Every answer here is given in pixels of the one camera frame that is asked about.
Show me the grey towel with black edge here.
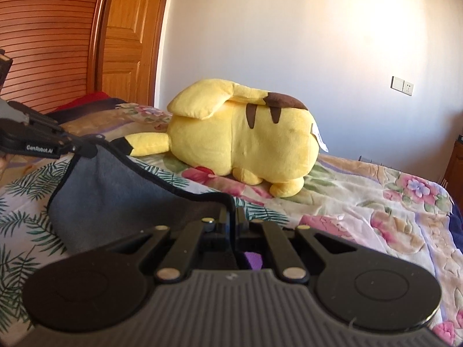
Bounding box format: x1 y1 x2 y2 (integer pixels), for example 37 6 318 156
48 139 236 258

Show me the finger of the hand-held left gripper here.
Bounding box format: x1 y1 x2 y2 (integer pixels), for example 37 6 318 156
28 111 106 145
60 141 99 160

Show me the white wall switch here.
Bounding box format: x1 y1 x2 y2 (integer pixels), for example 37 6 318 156
390 75 415 97

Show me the wooden louvred wardrobe door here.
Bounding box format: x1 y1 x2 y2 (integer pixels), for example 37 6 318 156
0 0 111 115

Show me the red cloth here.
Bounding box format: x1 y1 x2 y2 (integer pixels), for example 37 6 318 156
54 92 122 113

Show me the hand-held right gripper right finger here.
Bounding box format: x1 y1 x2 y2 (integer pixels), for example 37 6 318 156
235 206 359 284

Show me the yellow plush toy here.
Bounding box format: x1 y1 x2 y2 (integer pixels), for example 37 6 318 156
109 77 329 198

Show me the floral printed blanket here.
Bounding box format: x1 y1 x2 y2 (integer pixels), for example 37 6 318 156
0 98 463 347

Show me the wooden bedside cabinet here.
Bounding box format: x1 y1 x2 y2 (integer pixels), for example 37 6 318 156
442 134 463 190

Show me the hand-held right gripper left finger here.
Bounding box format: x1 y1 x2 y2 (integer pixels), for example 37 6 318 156
125 204 235 284

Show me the dark rectangular object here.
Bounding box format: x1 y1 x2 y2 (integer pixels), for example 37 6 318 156
0 48 14 95

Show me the wooden panel door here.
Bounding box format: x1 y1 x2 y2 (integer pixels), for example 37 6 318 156
95 0 175 108

